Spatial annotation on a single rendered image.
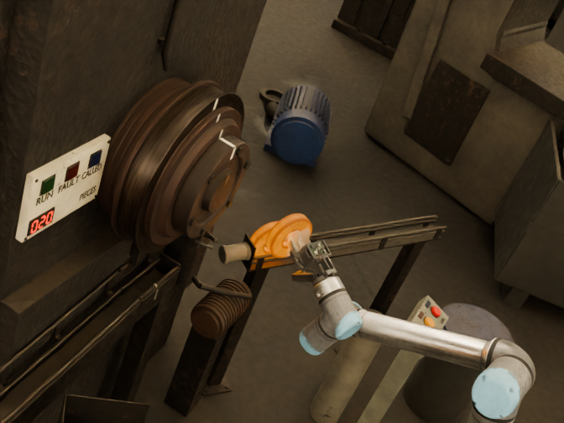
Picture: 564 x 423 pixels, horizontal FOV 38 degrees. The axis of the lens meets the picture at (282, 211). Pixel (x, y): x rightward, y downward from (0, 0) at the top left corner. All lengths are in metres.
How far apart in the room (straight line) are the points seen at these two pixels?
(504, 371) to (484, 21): 2.64
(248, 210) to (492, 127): 1.44
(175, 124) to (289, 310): 1.76
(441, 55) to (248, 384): 2.29
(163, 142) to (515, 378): 1.07
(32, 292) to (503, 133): 3.09
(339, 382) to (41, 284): 1.33
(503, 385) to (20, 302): 1.20
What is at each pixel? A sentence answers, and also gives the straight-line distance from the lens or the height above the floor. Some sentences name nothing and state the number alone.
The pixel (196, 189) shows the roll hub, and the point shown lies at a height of 1.18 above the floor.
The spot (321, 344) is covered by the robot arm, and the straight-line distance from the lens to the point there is 2.45.
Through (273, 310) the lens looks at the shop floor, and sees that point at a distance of 3.51.
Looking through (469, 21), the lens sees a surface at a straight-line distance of 4.55.
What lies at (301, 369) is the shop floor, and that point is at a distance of 3.32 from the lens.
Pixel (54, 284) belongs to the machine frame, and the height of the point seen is 0.87.
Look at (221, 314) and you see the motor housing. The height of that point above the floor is 0.52.
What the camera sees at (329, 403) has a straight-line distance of 3.09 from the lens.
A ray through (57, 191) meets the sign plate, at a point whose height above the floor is 1.16.
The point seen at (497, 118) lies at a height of 0.58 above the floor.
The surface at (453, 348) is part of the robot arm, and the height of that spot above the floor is 0.86.
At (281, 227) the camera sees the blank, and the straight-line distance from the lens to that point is 2.46.
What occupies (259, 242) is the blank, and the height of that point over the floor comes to 0.72.
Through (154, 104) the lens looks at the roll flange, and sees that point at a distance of 1.99.
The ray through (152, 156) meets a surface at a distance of 1.91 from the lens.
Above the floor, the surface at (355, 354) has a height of 0.39.
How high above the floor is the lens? 2.30
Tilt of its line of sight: 34 degrees down
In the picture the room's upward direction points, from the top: 23 degrees clockwise
